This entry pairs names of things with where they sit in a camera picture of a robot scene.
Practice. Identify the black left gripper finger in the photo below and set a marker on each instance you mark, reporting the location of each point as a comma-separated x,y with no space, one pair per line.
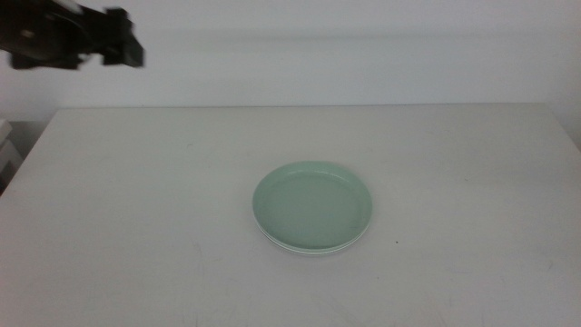
119,22
127,54

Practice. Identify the pale green shallow bowl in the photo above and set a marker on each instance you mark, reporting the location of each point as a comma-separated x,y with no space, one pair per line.
313,206

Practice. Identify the white shallow bowl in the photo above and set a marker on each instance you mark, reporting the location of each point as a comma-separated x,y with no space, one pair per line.
313,253

